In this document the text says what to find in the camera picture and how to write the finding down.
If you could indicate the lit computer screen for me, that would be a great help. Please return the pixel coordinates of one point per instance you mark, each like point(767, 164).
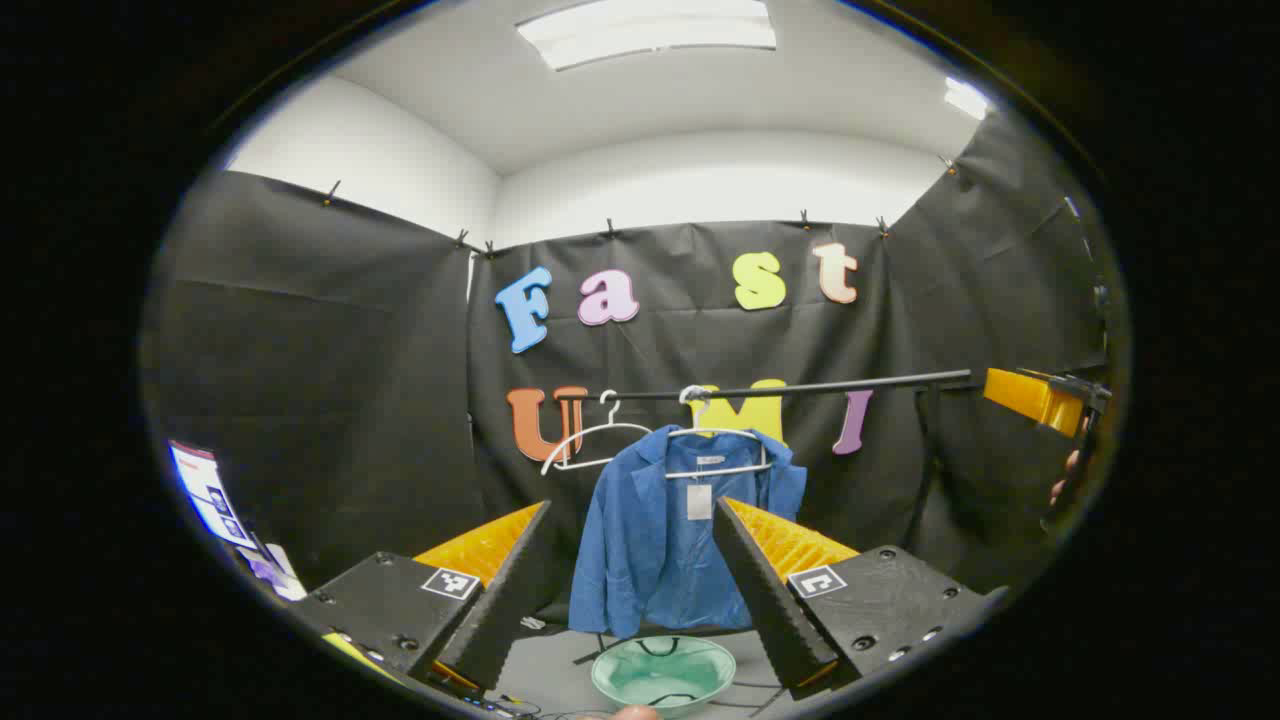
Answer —
point(205, 490)

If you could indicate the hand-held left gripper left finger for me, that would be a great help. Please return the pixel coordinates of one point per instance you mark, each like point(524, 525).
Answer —
point(500, 600)

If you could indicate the blue jacket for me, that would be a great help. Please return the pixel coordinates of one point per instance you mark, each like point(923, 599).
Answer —
point(640, 540)

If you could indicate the large ceiling light panel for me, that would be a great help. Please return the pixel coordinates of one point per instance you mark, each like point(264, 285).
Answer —
point(650, 30)

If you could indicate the black clothes rack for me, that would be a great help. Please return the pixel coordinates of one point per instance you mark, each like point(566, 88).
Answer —
point(830, 386)

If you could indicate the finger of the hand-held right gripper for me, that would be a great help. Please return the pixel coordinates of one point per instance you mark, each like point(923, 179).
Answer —
point(1030, 398)

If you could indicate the white clothes hanger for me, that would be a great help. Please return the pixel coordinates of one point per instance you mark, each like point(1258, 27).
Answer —
point(590, 432)
point(728, 433)

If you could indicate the black backdrop cloth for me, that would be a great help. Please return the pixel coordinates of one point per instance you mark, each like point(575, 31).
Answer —
point(330, 400)

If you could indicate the small ceiling light panel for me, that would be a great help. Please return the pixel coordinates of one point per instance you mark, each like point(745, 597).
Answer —
point(965, 97)

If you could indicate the small white clip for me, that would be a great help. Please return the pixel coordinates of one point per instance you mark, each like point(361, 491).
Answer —
point(533, 623)

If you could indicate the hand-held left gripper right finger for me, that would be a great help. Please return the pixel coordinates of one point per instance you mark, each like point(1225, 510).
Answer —
point(765, 590)

